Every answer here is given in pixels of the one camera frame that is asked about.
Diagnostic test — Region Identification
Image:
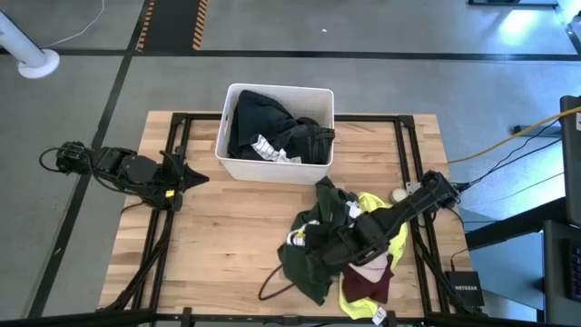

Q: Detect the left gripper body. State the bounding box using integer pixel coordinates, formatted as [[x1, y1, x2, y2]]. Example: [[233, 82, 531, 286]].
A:
[[156, 152, 187, 211]]

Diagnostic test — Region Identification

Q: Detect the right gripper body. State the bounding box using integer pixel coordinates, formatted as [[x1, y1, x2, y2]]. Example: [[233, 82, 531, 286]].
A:
[[347, 212, 392, 255]]

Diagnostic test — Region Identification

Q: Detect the light pink garment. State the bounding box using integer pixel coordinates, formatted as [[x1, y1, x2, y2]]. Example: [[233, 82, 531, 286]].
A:
[[349, 256, 391, 282]]

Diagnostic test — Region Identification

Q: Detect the maroon garment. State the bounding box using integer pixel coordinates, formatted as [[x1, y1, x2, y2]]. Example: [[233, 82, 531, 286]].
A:
[[340, 253, 395, 304]]

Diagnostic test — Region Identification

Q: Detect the neon yellow shirt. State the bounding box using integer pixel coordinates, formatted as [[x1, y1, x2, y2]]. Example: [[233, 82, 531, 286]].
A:
[[338, 191, 409, 320]]

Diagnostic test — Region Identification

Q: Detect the dark green sweatshirt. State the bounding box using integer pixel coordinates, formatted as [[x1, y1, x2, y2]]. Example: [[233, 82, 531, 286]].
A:
[[276, 175, 364, 306]]

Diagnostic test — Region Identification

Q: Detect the white striped garment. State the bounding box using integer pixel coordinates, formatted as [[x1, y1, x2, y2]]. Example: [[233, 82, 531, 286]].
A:
[[251, 134, 303, 164]]

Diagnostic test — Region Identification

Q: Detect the black garment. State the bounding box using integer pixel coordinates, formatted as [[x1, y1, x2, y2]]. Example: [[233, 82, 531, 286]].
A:
[[226, 89, 300, 160]]

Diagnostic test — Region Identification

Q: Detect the white perforated laundry basket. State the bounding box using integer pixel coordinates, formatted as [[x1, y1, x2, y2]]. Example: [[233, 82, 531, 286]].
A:
[[214, 83, 336, 186]]

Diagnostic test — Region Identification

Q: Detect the black desk beam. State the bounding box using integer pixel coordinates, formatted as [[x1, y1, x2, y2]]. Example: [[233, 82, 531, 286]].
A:
[[465, 197, 568, 251]]

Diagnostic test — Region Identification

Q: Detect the black hazard-striped floor mat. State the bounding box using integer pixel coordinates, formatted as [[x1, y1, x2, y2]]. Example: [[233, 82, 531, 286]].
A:
[[134, 0, 210, 51]]

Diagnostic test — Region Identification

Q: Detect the white pole with base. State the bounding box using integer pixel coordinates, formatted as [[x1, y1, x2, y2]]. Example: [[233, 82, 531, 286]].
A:
[[0, 8, 61, 80]]

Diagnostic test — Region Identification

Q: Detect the black desk with keyboard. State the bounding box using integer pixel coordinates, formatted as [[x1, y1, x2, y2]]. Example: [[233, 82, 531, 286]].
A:
[[542, 220, 581, 326]]

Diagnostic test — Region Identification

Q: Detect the black side cabinet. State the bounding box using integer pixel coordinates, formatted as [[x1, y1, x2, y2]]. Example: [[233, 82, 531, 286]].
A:
[[560, 94, 581, 227]]

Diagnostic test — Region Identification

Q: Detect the black aluminium table frame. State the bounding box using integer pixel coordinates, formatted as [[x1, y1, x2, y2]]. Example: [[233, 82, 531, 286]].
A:
[[0, 111, 541, 327]]

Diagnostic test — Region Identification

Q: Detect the black switch cable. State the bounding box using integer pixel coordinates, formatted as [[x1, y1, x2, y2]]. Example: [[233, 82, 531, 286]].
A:
[[448, 247, 471, 273]]

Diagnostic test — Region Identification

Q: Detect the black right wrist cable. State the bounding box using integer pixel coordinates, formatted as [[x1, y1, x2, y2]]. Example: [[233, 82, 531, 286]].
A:
[[258, 263, 296, 302]]

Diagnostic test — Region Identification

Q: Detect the black Netgear network switch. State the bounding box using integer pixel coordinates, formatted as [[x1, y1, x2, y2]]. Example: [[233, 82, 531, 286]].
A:
[[444, 271, 486, 308]]

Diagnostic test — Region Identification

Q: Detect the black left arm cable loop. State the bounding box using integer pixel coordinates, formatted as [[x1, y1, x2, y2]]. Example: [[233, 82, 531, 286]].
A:
[[39, 145, 64, 173]]

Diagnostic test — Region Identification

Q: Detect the black floor cable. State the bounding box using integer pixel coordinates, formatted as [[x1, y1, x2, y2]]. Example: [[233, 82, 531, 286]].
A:
[[453, 118, 564, 193]]

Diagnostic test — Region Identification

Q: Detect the yellow cable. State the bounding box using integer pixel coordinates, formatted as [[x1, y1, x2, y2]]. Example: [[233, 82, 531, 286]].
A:
[[447, 106, 581, 164]]

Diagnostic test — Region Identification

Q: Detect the white floor cable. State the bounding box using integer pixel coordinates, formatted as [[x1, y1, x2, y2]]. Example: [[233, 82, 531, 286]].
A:
[[43, 0, 106, 49]]

